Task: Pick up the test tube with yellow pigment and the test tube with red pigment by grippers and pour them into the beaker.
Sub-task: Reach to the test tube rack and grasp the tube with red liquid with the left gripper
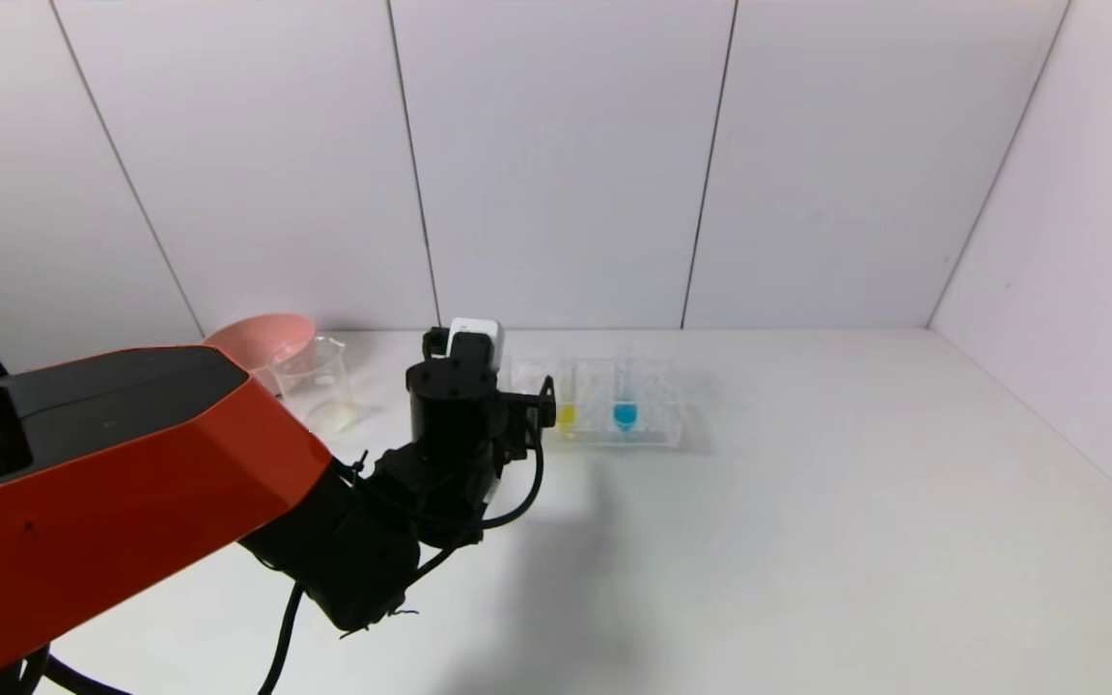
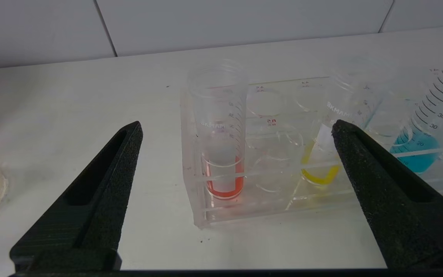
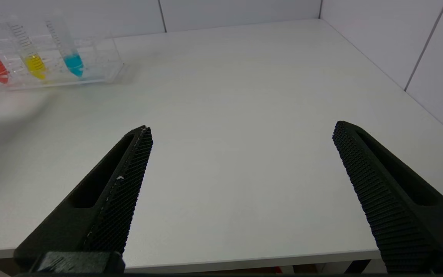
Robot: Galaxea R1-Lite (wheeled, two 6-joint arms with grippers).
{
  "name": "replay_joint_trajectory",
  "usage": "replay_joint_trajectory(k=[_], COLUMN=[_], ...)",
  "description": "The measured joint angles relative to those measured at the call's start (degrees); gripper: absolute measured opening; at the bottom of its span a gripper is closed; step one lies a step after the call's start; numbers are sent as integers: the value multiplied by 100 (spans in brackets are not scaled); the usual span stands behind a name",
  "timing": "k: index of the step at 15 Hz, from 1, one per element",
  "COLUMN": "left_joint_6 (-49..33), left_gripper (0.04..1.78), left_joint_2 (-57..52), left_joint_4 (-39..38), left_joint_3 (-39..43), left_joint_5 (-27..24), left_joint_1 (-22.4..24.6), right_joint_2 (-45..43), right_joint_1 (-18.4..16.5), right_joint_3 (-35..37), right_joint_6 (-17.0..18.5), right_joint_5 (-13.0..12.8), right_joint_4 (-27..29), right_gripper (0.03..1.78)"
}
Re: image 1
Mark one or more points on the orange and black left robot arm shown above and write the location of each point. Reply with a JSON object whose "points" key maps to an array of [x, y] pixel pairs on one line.
{"points": [[131, 463]]}

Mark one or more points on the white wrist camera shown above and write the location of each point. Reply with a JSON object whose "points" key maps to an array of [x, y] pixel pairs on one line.
{"points": [[476, 338]]}

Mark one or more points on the clear acrylic test tube rack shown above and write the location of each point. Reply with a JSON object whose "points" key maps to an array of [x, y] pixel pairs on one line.
{"points": [[657, 415]]}

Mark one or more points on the clear glass beaker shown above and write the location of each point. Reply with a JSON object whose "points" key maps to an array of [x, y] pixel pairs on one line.
{"points": [[324, 386]]}

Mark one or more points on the pink plastic bowl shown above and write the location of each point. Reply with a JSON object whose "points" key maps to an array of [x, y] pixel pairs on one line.
{"points": [[262, 333]]}

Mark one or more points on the test tube with yellow pigment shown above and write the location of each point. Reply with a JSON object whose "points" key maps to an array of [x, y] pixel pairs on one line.
{"points": [[566, 415]]}

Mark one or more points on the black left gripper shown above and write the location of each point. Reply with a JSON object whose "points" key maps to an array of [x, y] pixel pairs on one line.
{"points": [[522, 415]]}

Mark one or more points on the test tube with blue pigment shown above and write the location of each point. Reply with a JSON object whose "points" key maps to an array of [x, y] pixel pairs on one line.
{"points": [[625, 413]]}

